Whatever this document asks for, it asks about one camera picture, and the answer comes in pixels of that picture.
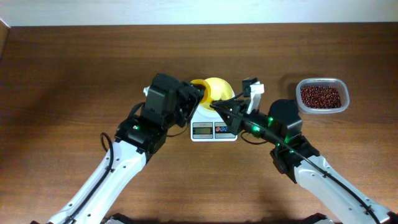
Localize white digital kitchen scale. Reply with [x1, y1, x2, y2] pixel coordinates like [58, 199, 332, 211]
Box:
[190, 104, 237, 142]

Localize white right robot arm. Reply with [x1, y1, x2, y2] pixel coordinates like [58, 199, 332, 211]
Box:
[210, 99, 397, 223]

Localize yellow plastic scoop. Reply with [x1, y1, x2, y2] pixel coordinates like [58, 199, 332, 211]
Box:
[190, 79, 213, 105]

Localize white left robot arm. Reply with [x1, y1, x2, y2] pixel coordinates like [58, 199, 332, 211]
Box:
[49, 73, 206, 223]

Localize red beans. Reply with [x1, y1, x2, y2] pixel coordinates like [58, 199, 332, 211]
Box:
[300, 86, 341, 109]

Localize yellow plastic bowl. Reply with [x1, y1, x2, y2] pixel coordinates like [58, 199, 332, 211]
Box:
[192, 77, 234, 111]

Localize clear plastic container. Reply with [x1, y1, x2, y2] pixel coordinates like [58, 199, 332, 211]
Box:
[296, 78, 350, 114]

